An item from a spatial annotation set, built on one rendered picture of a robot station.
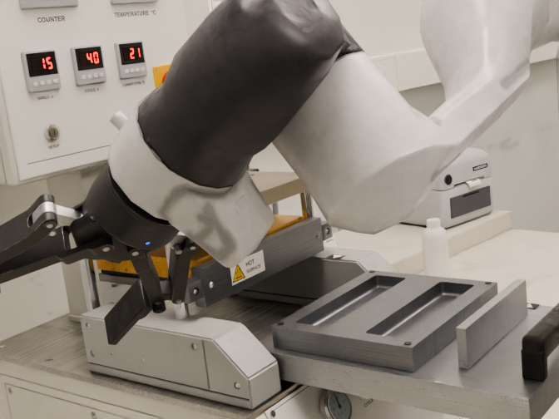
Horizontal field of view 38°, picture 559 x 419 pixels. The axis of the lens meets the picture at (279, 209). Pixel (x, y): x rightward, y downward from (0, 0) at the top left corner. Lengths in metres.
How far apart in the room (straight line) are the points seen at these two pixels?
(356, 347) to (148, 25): 0.56
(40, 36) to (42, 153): 0.14
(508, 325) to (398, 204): 0.32
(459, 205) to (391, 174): 1.43
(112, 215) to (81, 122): 0.46
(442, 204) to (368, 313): 1.11
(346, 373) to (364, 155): 0.31
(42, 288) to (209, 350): 0.77
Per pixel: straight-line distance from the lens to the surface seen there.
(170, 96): 0.53
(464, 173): 1.99
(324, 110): 0.57
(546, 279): 1.72
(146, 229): 0.60
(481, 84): 0.67
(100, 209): 0.61
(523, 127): 2.81
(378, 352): 0.79
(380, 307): 0.87
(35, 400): 1.10
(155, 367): 0.90
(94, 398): 0.99
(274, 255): 0.97
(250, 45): 0.49
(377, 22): 2.18
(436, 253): 1.64
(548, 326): 0.76
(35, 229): 0.62
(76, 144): 1.05
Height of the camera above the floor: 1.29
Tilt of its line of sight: 12 degrees down
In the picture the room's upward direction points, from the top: 7 degrees counter-clockwise
